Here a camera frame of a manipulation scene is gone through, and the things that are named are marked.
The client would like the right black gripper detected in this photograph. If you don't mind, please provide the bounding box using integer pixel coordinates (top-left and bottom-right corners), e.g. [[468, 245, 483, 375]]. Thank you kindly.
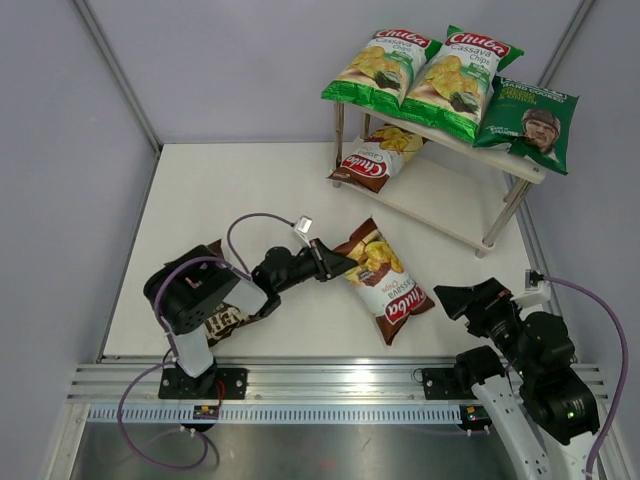
[[434, 275, 536, 379]]

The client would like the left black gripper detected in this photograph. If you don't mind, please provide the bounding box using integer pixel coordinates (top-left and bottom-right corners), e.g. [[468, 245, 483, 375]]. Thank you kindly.
[[275, 238, 358, 294]]

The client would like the brown Chuba chips bag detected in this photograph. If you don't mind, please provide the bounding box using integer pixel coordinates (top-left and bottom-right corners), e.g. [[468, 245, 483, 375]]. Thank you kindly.
[[333, 218, 435, 346], [328, 124, 428, 194]]

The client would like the dark green Real chips bag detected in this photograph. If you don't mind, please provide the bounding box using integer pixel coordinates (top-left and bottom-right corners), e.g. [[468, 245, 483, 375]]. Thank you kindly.
[[473, 76, 579, 176]]

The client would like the green Chuba cassava chips bag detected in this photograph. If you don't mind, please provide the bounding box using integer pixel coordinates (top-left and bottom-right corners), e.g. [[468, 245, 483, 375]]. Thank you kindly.
[[321, 29, 442, 115]]

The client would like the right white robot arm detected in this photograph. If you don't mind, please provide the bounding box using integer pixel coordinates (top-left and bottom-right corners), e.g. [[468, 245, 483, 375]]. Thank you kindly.
[[434, 270, 600, 479]]

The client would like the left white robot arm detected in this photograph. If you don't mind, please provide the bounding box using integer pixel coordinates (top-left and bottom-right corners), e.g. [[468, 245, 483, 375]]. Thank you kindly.
[[143, 239, 357, 398]]

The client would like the white two-tier shelf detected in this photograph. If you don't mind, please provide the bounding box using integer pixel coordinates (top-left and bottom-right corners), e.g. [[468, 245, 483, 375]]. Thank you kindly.
[[333, 102, 548, 258]]

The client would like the brown Kettle sea salt bag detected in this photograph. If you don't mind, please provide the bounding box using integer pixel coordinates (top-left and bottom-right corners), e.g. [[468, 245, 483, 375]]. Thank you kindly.
[[164, 238, 256, 351]]

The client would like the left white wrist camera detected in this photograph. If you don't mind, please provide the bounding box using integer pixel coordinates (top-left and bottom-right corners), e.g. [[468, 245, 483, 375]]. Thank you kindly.
[[293, 215, 313, 237]]

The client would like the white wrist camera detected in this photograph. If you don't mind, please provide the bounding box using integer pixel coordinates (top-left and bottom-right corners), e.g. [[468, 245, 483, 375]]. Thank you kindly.
[[293, 215, 313, 237], [512, 269, 551, 309]]

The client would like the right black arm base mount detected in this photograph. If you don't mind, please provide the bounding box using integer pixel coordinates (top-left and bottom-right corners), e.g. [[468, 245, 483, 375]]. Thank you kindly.
[[420, 368, 475, 401]]

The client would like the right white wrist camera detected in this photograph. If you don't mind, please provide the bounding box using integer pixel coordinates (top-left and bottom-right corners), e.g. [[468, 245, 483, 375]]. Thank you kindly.
[[512, 269, 551, 309]]

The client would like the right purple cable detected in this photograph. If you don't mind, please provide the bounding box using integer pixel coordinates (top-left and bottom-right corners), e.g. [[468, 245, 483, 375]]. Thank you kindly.
[[542, 274, 629, 476]]

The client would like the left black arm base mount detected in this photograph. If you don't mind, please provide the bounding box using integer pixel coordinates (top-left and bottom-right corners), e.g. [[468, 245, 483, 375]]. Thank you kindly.
[[158, 367, 249, 400]]

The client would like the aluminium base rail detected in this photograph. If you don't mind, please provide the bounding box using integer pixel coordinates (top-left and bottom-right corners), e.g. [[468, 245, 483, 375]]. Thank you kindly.
[[67, 355, 611, 401]]

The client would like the white slotted cable duct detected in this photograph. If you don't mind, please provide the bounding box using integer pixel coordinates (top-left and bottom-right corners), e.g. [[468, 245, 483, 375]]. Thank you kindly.
[[88, 404, 462, 425]]

